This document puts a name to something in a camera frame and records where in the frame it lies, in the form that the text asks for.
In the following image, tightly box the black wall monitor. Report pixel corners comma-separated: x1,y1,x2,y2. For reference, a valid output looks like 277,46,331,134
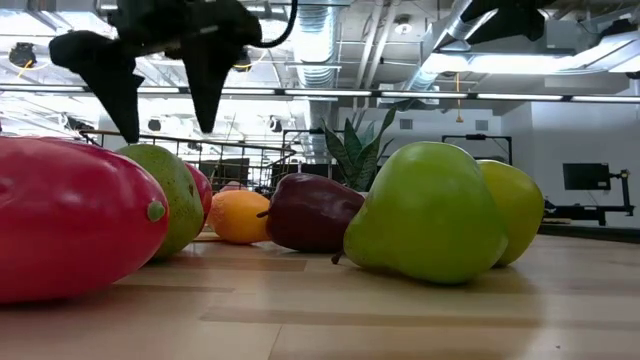
562,162,612,192

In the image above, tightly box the dark desk monitor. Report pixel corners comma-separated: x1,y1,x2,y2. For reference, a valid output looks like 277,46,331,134
209,157,251,190

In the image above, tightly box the black ceiling camera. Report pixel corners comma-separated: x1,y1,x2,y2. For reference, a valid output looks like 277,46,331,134
8,42,37,69

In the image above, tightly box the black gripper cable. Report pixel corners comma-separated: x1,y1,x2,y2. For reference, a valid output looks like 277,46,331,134
249,0,300,50

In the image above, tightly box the orange yellow mango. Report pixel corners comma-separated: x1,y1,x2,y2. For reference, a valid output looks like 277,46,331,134
207,189,272,246

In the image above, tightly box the black metal frame stand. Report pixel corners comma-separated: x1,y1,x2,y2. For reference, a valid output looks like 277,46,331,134
441,133,514,166

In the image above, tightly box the rectangular ceiling light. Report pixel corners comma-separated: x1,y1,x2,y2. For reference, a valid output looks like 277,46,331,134
422,52,601,77

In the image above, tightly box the silver slanted ventilation duct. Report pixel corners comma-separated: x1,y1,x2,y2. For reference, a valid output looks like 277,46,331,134
402,0,481,94

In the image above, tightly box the wire basket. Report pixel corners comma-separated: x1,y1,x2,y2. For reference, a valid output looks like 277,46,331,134
79,128,297,196

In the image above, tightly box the long overhead light bar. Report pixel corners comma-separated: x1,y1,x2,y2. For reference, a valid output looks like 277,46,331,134
0,83,640,104

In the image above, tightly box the red mango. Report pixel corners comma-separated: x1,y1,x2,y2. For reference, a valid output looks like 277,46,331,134
0,135,171,305

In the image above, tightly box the yellow hanging cord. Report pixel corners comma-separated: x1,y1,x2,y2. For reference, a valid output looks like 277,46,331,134
453,72,464,125

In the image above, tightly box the yellow-green apple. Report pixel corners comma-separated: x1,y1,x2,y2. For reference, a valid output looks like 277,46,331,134
474,158,546,268

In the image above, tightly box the green snake plant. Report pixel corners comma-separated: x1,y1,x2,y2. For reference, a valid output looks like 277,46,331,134
321,107,399,194

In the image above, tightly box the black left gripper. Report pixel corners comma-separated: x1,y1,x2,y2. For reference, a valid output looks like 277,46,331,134
48,0,264,145

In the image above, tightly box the dark background table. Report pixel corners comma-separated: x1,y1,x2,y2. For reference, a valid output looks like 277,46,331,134
538,222,640,245

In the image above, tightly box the red round fruit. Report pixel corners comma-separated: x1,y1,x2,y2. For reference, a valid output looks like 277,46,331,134
183,162,214,226

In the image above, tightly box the dark red apple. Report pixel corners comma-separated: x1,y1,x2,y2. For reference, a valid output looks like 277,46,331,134
257,172,366,254

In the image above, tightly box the smooth green pear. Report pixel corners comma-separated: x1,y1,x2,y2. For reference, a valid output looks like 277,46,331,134
331,141,510,286

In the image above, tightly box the speckled green pear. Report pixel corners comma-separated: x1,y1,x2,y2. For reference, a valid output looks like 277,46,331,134
117,143,205,261

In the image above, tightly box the silver ribbed ventilation duct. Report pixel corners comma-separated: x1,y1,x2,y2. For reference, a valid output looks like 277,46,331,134
287,3,344,90

